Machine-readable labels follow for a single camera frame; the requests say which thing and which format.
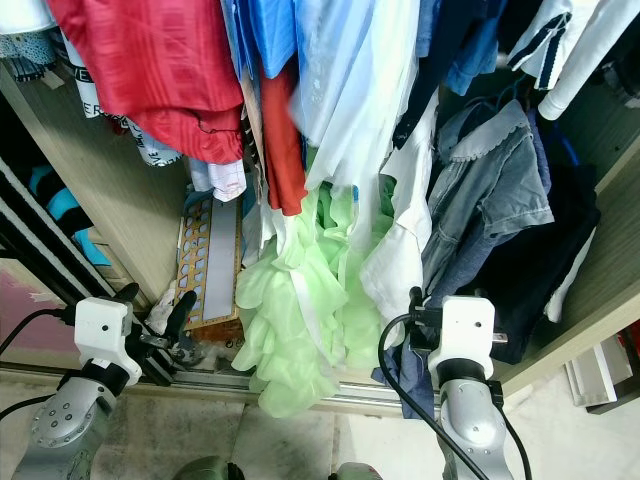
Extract dark sliding wardrobe door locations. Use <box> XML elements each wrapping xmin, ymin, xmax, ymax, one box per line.
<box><xmin>0</xmin><ymin>150</ymin><xmax>133</xmax><ymax>366</ymax></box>

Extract right robot leg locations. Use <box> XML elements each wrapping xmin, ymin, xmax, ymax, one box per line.
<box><xmin>334</xmin><ymin>462</ymin><xmax>384</xmax><ymax>480</ymax></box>

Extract white navy striped jacket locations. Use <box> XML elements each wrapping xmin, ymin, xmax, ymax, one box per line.
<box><xmin>505</xmin><ymin>0</ymin><xmax>640</xmax><ymax>123</ymax></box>

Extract red shirt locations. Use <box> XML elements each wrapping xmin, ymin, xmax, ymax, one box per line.
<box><xmin>48</xmin><ymin>0</ymin><xmax>247</xmax><ymax>167</ymax></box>

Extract white checked shirt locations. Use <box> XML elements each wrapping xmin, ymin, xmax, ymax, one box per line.
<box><xmin>188</xmin><ymin>155</ymin><xmax>250</xmax><ymax>205</ymax></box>

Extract grey denim dress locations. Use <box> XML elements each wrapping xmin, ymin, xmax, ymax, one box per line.
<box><xmin>420</xmin><ymin>100</ymin><xmax>557</xmax><ymax>303</ymax></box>

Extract white plastic profile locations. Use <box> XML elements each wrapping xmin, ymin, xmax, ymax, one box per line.
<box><xmin>564</xmin><ymin>338</ymin><xmax>640</xmax><ymax>413</ymax></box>

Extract green ruffled dress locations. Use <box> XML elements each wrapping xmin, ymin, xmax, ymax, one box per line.
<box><xmin>234</xmin><ymin>180</ymin><xmax>397</xmax><ymax>422</ymax></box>

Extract pale blue white shirt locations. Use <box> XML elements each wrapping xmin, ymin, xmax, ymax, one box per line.
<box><xmin>290</xmin><ymin>0</ymin><xmax>451</xmax><ymax>193</ymax></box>

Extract robot leg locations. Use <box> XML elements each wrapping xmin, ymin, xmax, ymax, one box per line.
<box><xmin>334</xmin><ymin>462</ymin><xmax>384</xmax><ymax>480</ymax></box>
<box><xmin>174</xmin><ymin>457</ymin><xmax>247</xmax><ymax>480</ymax></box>

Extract bright blue shirt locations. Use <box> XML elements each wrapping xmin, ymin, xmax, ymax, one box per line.
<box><xmin>225</xmin><ymin>0</ymin><xmax>311</xmax><ymax>83</ymax></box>

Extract orange perforated board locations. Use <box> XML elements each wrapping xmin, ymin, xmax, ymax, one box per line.
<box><xmin>175</xmin><ymin>188</ymin><xmax>247</xmax><ymax>347</ymax></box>

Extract left robot leg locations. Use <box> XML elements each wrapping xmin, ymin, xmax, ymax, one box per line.
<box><xmin>174</xmin><ymin>457</ymin><xmax>247</xmax><ymax>480</ymax></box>

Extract white dotted shirt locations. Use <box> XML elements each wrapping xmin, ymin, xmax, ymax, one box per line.
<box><xmin>0</xmin><ymin>28</ymin><xmax>67</xmax><ymax>73</ymax></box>

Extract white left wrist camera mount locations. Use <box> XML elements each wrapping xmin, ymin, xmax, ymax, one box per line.
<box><xmin>74</xmin><ymin>298</ymin><xmax>143</xmax><ymax>386</ymax></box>

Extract blue denim trousers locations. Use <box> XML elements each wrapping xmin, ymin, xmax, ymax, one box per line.
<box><xmin>370</xmin><ymin>320</ymin><xmax>437</xmax><ymax>423</ymax></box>

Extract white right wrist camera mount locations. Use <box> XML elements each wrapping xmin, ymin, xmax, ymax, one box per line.
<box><xmin>428</xmin><ymin>295</ymin><xmax>498</xmax><ymax>381</ymax></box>

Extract black white lettered garment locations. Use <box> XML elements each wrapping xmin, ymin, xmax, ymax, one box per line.
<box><xmin>55</xmin><ymin>30</ymin><xmax>197</xmax><ymax>167</ymax></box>

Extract wooden wardrobe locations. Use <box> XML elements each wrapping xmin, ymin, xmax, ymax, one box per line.
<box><xmin>0</xmin><ymin>40</ymin><xmax>640</xmax><ymax>403</ymax></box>

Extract blue black striped garment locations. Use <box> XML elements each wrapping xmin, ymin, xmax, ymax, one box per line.
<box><xmin>28</xmin><ymin>165</ymin><xmax>108</xmax><ymax>268</ymax></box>

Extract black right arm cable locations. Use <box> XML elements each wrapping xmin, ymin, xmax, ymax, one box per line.
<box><xmin>377</xmin><ymin>312</ymin><xmax>536</xmax><ymax>480</ymax></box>

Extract orange red garment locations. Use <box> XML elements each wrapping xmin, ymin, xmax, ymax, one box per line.
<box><xmin>255</xmin><ymin>60</ymin><xmax>310</xmax><ymax>218</ymax></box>

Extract dark navy garment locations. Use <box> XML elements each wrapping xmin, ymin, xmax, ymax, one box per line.
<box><xmin>440</xmin><ymin>150</ymin><xmax>603</xmax><ymax>367</ymax></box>

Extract navy blue shirt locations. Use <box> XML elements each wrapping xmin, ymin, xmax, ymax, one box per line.
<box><xmin>395</xmin><ymin>0</ymin><xmax>513</xmax><ymax>151</ymax></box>

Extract metal wardrobe floor track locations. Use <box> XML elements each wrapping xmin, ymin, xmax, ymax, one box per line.
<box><xmin>0</xmin><ymin>358</ymin><xmax>433</xmax><ymax>423</ymax></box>

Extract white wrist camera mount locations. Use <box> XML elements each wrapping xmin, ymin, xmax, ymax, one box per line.
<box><xmin>74</xmin><ymin>298</ymin><xmax>143</xmax><ymax>386</ymax></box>
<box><xmin>428</xmin><ymin>295</ymin><xmax>498</xmax><ymax>381</ymax></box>

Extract plain white shirt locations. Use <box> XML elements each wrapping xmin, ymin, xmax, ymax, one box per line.
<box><xmin>360</xmin><ymin>110</ymin><xmax>442</xmax><ymax>323</ymax></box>

